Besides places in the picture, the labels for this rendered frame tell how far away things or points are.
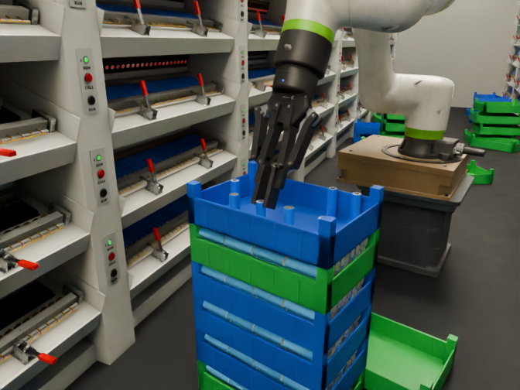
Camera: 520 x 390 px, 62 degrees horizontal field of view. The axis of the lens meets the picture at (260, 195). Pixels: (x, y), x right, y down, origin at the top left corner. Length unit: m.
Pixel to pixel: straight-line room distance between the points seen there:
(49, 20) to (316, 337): 0.72
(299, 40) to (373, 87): 0.71
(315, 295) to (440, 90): 0.91
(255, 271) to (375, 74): 0.83
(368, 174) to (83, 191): 0.88
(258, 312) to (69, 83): 0.55
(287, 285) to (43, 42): 0.59
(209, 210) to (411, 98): 0.86
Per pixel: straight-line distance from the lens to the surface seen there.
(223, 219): 0.76
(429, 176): 1.38
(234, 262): 0.78
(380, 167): 1.41
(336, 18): 0.78
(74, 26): 0.92
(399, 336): 1.20
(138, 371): 1.12
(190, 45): 1.25
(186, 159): 1.36
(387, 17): 0.75
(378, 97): 1.46
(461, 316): 1.37
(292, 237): 0.68
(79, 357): 1.12
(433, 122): 1.45
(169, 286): 1.35
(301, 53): 0.74
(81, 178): 0.94
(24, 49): 0.85
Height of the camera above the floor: 0.72
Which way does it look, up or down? 20 degrees down
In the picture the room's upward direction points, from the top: straight up
